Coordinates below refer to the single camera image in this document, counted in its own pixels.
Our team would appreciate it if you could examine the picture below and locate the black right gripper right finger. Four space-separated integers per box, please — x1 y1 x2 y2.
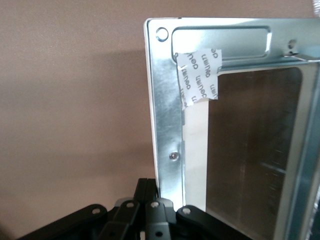
144 177 174 240

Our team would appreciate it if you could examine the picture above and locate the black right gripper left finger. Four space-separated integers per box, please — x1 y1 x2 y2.
99 177 149 240

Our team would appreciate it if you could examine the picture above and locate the white printed tape piece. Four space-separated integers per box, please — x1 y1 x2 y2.
174 46 223 111

